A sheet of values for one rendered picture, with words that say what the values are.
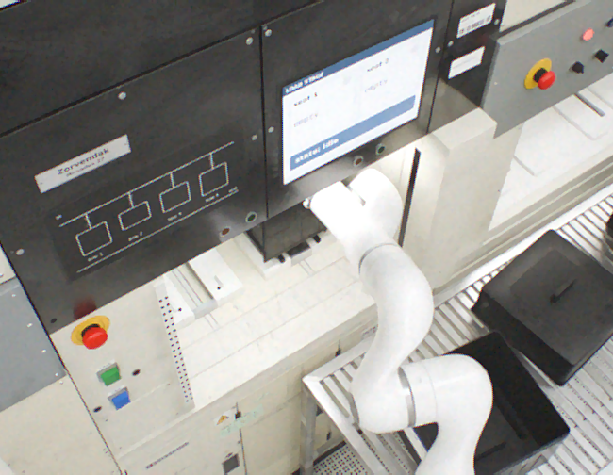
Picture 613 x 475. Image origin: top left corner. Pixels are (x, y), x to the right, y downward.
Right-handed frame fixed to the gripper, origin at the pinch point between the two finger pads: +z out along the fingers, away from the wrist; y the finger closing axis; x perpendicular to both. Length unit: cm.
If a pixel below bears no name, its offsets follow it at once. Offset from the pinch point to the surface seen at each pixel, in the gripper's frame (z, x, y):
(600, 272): -54, -34, 60
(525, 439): -74, -43, 18
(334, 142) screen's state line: -30.1, 31.0, -8.5
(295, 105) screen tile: -30, 43, -16
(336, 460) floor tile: -32, -120, 0
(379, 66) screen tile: -30, 43, -1
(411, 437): -60, -37, -5
